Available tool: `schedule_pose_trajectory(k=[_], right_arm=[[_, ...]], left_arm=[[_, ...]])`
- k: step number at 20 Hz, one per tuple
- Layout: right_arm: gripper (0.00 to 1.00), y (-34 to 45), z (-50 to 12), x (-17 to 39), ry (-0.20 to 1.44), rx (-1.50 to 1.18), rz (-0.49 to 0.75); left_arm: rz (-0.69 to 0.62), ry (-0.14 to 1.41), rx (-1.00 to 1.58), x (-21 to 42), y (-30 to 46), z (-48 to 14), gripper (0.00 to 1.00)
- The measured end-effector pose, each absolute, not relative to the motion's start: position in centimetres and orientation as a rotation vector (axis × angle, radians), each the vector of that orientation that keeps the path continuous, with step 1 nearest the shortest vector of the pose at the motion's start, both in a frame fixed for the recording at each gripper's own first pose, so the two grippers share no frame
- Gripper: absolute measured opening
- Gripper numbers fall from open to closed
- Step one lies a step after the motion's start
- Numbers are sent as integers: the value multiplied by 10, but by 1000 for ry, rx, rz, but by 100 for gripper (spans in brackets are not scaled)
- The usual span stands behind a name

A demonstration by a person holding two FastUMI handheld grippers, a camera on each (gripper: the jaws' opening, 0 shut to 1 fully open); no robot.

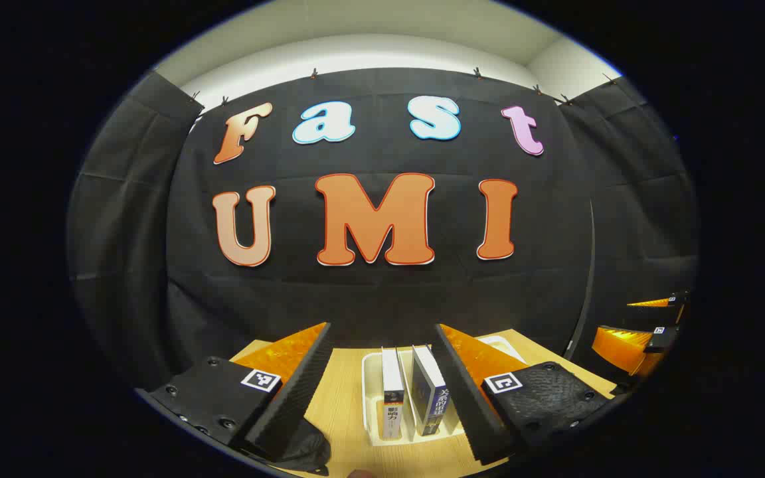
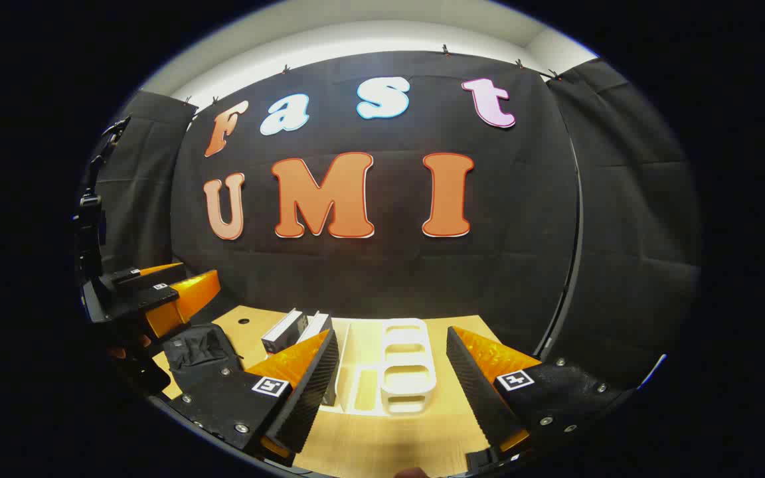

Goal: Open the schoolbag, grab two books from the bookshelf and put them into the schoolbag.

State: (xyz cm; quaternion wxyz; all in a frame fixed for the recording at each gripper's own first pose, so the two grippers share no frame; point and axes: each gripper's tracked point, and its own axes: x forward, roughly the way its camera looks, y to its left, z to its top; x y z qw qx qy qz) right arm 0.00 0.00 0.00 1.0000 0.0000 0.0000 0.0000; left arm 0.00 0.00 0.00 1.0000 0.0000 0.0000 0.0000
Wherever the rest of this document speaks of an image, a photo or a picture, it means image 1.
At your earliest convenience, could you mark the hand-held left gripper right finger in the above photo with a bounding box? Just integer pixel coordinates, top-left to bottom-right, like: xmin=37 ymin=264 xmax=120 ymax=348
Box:
xmin=434 ymin=323 xmax=611 ymax=466

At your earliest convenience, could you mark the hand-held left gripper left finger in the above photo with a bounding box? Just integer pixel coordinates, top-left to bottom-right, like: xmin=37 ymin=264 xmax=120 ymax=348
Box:
xmin=145 ymin=322 xmax=333 ymax=462

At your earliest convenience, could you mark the dark blue book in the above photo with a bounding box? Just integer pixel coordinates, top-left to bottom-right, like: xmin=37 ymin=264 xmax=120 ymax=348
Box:
xmin=411 ymin=344 xmax=451 ymax=437

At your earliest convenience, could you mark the black schoolbag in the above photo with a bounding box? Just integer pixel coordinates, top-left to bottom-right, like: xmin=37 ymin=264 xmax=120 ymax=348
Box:
xmin=240 ymin=418 xmax=331 ymax=476

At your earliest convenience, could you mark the white portrait cover book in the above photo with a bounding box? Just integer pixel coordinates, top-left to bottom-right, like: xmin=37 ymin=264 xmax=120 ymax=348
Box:
xmin=381 ymin=347 xmax=406 ymax=441

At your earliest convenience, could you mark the white bookshelf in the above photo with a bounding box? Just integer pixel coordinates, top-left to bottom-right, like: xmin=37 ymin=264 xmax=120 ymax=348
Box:
xmin=361 ymin=334 xmax=528 ymax=447

